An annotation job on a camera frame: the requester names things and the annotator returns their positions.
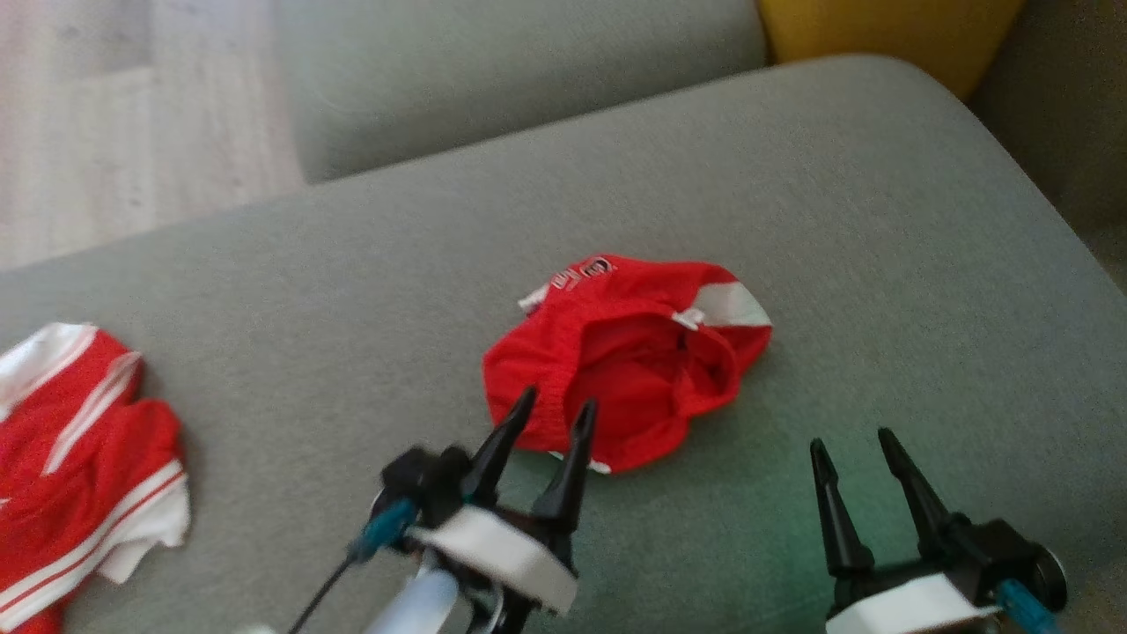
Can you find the black cable with teal connector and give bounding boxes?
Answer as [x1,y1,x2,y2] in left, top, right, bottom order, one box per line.
[286,499,417,634]
[998,579,1063,634]

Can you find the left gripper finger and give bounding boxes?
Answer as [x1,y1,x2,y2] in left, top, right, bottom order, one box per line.
[531,398,600,531]
[460,385,539,509]

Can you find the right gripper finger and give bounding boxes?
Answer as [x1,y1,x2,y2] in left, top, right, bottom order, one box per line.
[809,438,875,579]
[878,428,958,557]

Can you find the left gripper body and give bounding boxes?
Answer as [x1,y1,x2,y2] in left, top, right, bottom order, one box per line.
[379,445,580,634]

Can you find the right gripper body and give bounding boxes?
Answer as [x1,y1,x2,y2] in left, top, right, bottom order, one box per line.
[825,515,1069,634]

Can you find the small grey sofa cushion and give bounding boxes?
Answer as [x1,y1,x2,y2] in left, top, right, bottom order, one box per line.
[277,0,771,186]

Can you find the yellow cushion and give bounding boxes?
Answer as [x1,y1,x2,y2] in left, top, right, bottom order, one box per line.
[757,0,1028,100]

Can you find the red shorts with white panels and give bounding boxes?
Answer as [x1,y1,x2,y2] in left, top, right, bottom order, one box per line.
[482,254,774,475]

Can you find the large grey sofa seat cushion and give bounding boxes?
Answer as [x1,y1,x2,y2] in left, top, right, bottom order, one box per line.
[0,55,1127,634]

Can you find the dark grey sofa backrest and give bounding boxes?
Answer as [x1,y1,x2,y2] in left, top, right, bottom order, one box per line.
[967,0,1127,293]

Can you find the red jersey with white stripes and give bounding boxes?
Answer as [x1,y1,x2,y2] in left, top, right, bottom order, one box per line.
[0,322,191,634]

